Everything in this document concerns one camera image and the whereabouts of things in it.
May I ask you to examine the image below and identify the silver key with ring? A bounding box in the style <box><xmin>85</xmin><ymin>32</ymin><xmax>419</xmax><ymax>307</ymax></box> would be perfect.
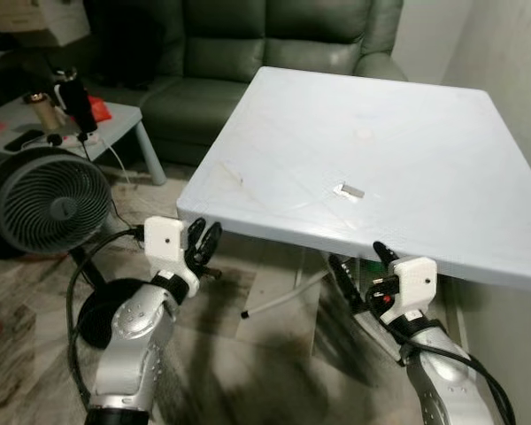
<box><xmin>335</xmin><ymin>182</ymin><xmax>366</xmax><ymax>200</ymax></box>

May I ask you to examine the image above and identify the white table leg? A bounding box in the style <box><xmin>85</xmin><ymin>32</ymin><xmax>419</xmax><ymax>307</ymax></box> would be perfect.
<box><xmin>241</xmin><ymin>266</ymin><xmax>333</xmax><ymax>320</ymax></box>

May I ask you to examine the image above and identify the grey low side table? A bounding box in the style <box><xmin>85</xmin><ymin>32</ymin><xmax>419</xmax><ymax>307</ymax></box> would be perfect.
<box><xmin>0</xmin><ymin>96</ymin><xmax>167</xmax><ymax>187</ymax></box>

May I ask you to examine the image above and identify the black round floor fan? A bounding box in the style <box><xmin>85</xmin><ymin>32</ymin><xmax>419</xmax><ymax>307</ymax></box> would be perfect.
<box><xmin>0</xmin><ymin>147</ymin><xmax>135</xmax><ymax>351</ymax></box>

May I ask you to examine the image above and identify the red packet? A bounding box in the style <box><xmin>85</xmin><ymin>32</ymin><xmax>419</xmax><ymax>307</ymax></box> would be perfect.
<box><xmin>87</xmin><ymin>96</ymin><xmax>113</xmax><ymax>122</ymax></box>

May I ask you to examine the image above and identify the black bottle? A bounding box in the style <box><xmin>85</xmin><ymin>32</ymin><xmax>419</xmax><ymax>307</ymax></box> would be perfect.
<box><xmin>53</xmin><ymin>69</ymin><xmax>99</xmax><ymax>135</ymax></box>

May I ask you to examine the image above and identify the dark green leather sofa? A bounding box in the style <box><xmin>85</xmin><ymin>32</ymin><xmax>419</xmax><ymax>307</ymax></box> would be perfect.
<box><xmin>88</xmin><ymin>0</ymin><xmax>410</xmax><ymax>169</ymax></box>

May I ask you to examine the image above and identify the brown roll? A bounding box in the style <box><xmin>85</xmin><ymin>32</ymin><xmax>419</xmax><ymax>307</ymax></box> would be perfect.
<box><xmin>28</xmin><ymin>91</ymin><xmax>62</xmax><ymax>132</ymax></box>

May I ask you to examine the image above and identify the black phone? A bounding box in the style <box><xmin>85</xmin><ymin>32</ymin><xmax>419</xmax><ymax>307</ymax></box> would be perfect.
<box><xmin>4</xmin><ymin>129</ymin><xmax>45</xmax><ymax>151</ymax></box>

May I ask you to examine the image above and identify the cardboard box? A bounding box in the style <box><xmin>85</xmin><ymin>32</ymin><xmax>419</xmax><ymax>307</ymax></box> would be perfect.
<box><xmin>0</xmin><ymin>0</ymin><xmax>91</xmax><ymax>47</ymax></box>

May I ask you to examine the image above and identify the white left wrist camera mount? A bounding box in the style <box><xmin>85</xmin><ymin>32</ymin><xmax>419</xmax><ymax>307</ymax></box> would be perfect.
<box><xmin>144</xmin><ymin>217</ymin><xmax>201</xmax><ymax>298</ymax></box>

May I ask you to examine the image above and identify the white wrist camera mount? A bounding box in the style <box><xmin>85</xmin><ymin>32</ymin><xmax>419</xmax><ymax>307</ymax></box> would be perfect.
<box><xmin>389</xmin><ymin>256</ymin><xmax>440</xmax><ymax>313</ymax></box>
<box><xmin>144</xmin><ymin>217</ymin><xmax>201</xmax><ymax>298</ymax></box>

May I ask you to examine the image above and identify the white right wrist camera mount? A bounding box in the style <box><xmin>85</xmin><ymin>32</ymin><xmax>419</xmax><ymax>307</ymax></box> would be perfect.
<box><xmin>389</xmin><ymin>256</ymin><xmax>440</xmax><ymax>313</ymax></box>

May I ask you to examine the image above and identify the thin white cable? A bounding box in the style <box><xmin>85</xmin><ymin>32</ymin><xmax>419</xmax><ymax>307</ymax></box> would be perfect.
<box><xmin>104</xmin><ymin>142</ymin><xmax>139</xmax><ymax>192</ymax></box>

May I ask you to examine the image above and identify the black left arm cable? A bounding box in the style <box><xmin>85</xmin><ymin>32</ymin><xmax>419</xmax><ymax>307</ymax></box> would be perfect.
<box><xmin>65</xmin><ymin>226</ymin><xmax>150</xmax><ymax>404</ymax></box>

